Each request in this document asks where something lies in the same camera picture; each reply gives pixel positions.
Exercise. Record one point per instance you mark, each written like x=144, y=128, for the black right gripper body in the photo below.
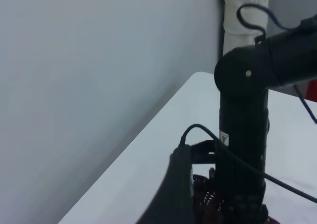
x=237, y=199

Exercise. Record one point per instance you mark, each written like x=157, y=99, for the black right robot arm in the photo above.
x=242, y=105

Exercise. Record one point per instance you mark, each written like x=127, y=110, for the red object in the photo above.
x=312, y=91

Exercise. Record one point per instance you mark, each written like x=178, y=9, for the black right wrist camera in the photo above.
x=173, y=189

